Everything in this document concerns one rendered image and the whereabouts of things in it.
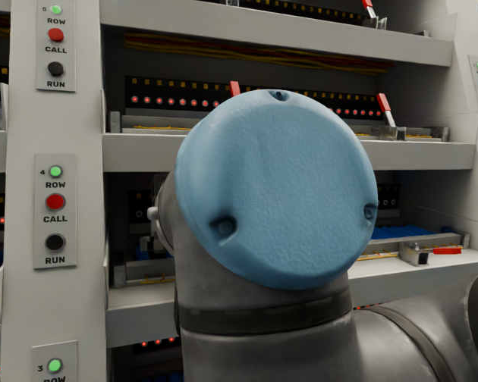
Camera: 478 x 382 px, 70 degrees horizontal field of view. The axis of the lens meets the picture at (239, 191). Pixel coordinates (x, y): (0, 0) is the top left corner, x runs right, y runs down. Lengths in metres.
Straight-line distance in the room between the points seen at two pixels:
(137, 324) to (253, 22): 0.44
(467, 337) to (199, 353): 0.14
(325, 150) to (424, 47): 0.60
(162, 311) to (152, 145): 0.19
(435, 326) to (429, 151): 0.45
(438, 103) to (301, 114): 0.64
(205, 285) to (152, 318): 0.27
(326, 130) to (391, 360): 0.12
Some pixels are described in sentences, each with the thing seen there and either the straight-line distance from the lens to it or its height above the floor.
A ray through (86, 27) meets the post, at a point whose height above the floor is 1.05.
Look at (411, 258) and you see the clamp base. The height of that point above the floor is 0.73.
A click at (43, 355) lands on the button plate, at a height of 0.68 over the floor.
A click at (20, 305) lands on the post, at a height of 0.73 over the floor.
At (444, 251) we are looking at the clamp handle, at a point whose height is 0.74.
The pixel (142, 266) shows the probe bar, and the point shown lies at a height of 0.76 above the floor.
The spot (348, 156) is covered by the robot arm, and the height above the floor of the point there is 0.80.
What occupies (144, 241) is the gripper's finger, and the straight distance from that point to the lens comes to 0.40.
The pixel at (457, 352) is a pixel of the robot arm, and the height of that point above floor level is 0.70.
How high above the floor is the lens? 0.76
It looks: 10 degrees up
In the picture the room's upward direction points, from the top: 5 degrees counter-clockwise
